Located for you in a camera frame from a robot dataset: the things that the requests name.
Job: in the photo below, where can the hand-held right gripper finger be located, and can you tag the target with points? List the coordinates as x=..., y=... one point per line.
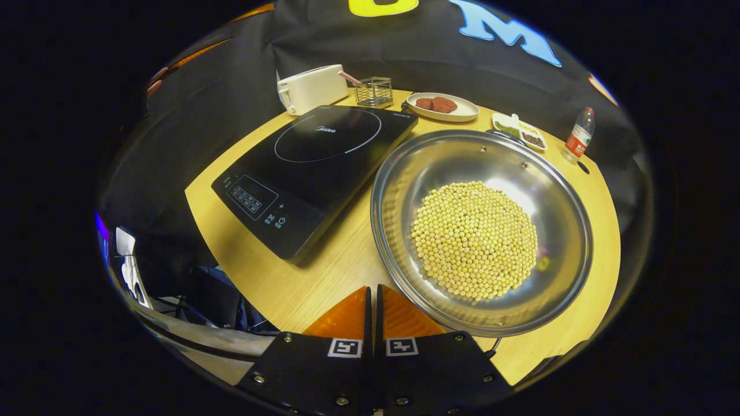
x=369, y=323
x=379, y=323

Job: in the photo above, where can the black induction cooktop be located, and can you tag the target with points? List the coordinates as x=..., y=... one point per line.
x=312, y=167

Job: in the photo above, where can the stainless steel pot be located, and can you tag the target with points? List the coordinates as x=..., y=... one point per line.
x=451, y=162

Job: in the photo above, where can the pile of yellow soybeans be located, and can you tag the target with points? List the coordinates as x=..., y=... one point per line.
x=474, y=240

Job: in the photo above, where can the red meat piece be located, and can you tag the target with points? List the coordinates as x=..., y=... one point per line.
x=445, y=105
x=424, y=103

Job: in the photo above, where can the white round plate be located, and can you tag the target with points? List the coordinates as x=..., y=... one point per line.
x=468, y=110

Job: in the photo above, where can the white divided bean dish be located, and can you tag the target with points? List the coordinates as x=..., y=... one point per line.
x=511, y=128

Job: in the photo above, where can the white toaster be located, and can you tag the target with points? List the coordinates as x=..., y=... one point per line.
x=312, y=89

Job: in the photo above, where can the pink striped straw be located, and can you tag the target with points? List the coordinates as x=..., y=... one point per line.
x=348, y=77

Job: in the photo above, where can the black round table grommet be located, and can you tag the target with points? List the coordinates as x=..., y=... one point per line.
x=583, y=167

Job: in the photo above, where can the black backdrop cloth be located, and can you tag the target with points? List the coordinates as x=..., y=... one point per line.
x=451, y=63

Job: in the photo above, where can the plastic bottle with red label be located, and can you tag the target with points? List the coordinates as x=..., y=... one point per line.
x=578, y=138

